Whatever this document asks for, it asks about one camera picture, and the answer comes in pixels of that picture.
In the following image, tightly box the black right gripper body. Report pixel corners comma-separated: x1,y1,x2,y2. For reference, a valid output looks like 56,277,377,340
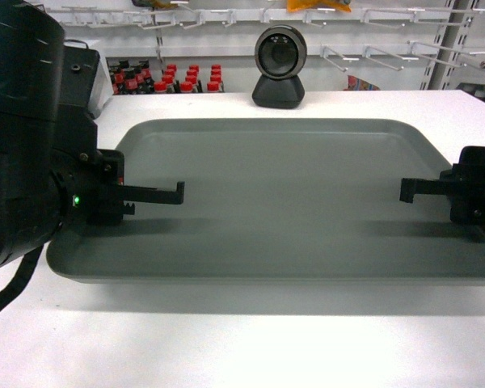
440,145,485,234

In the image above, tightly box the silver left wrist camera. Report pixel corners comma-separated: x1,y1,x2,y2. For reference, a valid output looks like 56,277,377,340
61,39,113,119

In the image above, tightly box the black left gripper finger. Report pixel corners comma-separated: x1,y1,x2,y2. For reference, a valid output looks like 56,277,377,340
122,203,136,215
123,182,184,205

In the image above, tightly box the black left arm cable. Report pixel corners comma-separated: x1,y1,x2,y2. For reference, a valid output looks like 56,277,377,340
0,244,44,323

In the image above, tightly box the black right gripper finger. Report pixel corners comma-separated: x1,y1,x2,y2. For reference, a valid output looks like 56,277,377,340
399,178,453,203

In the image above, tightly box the grey rectangular serving tray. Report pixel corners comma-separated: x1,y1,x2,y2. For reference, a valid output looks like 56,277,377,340
47,119,485,282

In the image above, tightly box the black barcode scanner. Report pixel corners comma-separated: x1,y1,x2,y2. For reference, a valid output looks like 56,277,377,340
251,25,307,109

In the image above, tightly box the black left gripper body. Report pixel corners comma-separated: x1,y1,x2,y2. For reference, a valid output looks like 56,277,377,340
83,150,124,225

